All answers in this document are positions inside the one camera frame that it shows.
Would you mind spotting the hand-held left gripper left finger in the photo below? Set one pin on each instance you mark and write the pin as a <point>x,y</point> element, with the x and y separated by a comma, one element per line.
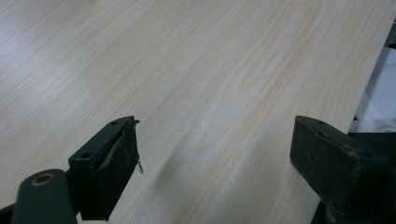
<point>102,168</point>

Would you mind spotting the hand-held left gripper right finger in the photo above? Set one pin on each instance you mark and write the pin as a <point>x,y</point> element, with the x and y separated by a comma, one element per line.
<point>330,161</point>

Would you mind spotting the dark object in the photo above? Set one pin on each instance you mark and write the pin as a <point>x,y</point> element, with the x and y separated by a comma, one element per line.
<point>391,35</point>

